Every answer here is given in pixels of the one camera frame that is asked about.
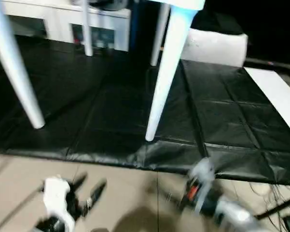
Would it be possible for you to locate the black work mat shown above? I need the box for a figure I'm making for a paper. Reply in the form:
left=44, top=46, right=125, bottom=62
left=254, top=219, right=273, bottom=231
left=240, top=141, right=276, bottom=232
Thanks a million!
left=0, top=36, right=290, bottom=186

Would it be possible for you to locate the black tripod leg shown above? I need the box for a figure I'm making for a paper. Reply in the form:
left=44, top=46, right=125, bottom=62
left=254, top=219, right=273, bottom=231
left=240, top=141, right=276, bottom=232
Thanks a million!
left=254, top=195, right=290, bottom=220

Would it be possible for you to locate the white flat board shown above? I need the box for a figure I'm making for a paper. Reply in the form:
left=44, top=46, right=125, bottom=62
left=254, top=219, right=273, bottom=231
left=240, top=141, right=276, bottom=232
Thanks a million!
left=244, top=66, right=290, bottom=141

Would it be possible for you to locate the black bar red light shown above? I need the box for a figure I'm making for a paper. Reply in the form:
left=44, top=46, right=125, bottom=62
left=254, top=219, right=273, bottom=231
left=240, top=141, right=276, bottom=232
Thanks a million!
left=244, top=58, right=290, bottom=69

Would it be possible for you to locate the black tall cabinet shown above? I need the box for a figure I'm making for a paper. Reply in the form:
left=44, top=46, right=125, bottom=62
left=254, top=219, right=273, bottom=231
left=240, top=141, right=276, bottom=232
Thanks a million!
left=128, top=0, right=160, bottom=66

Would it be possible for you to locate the white glass-door cabinet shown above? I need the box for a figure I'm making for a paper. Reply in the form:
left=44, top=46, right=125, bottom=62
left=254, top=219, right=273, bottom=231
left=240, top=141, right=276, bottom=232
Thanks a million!
left=3, top=0, right=132, bottom=52

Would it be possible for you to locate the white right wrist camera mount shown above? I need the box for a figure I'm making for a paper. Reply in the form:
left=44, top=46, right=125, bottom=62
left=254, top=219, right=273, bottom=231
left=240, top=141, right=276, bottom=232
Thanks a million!
left=187, top=157, right=218, bottom=215

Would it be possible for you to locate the grey bag black handle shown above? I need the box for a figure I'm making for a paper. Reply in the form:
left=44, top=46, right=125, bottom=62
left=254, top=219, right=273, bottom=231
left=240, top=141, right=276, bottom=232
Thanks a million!
left=88, top=0, right=134, bottom=12

